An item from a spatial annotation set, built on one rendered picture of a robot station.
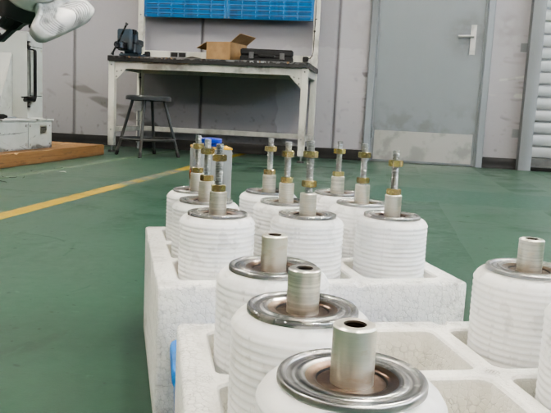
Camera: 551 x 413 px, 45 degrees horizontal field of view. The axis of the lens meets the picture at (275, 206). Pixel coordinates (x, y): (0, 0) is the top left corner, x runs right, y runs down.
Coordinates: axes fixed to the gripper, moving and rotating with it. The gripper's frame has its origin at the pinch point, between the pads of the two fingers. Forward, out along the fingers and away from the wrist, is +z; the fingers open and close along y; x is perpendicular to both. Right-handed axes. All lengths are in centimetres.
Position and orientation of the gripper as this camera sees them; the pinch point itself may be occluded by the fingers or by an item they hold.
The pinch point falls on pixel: (8, 42)
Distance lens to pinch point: 106.1
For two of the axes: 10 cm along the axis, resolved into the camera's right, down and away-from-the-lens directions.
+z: -5.1, 3.1, 8.0
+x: 6.1, 7.9, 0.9
